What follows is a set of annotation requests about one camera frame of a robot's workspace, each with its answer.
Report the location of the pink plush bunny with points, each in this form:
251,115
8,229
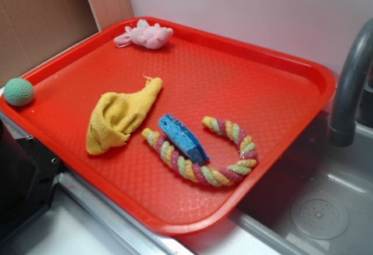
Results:
144,35

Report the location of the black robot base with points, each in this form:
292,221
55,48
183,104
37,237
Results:
29,174

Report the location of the blue sponge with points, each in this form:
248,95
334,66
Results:
183,139

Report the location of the red plastic tray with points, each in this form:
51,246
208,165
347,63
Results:
271,95

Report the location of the yellow cloth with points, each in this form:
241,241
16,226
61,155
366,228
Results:
117,115

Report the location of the grey faucet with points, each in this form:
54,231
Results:
353,99

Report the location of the grey toy sink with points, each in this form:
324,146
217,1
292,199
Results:
317,199

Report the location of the green textured ball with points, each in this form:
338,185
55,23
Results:
18,92

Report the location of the brown cardboard panel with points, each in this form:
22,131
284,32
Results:
33,31

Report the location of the multicolour twisted rope toy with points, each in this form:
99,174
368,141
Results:
183,166

